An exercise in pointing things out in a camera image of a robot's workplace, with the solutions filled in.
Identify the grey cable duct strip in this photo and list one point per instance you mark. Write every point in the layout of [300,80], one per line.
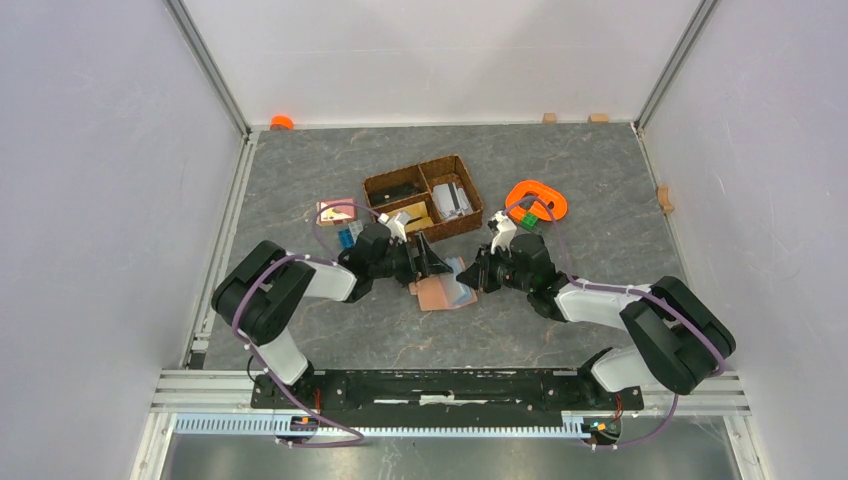
[287,425]

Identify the wooden block right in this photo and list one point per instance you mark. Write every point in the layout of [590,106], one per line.
[599,118]

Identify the blue building block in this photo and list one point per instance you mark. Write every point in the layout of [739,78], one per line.
[346,238]

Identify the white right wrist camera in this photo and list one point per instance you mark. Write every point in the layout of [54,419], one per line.
[503,230]

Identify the curved wooden piece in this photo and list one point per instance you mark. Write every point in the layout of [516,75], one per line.
[663,195]

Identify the pink tan small box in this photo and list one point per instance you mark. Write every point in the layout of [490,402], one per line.
[335,212]

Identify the brown woven basket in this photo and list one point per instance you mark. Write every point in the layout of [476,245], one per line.
[426,175]

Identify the black cards in basket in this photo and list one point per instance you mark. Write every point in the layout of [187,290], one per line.
[392,194]

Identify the gold card front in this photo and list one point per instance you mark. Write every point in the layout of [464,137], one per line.
[416,217]

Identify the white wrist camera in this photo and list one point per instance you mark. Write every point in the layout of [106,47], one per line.
[503,230]
[396,225]

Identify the orange plastic ring toy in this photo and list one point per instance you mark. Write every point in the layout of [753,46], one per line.
[537,199]

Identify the green building block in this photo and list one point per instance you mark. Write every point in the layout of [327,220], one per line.
[529,222]

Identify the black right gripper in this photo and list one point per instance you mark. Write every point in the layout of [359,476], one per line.
[481,269]

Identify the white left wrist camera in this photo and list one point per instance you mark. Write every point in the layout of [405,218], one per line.
[396,225]

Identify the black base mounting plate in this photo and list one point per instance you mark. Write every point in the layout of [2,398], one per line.
[524,397]

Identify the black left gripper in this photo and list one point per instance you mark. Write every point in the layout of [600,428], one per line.
[429,261]

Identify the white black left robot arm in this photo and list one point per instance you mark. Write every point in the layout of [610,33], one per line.
[259,297]

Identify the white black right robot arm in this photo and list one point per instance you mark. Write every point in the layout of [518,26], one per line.
[677,341]

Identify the orange round cap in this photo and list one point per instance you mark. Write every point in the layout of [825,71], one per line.
[281,122]

